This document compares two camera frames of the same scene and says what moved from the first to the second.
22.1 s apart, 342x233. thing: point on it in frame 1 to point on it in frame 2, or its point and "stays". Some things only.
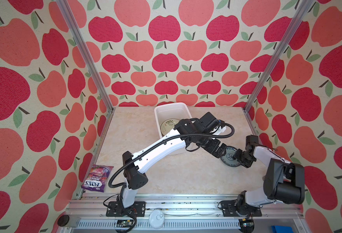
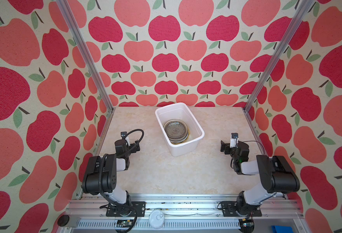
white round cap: (156, 219) stays
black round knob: (62, 220) stays
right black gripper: (237, 155) to (228, 149)
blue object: (282, 229) stays
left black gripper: (212, 149) to (132, 149)
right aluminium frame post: (297, 17) stays
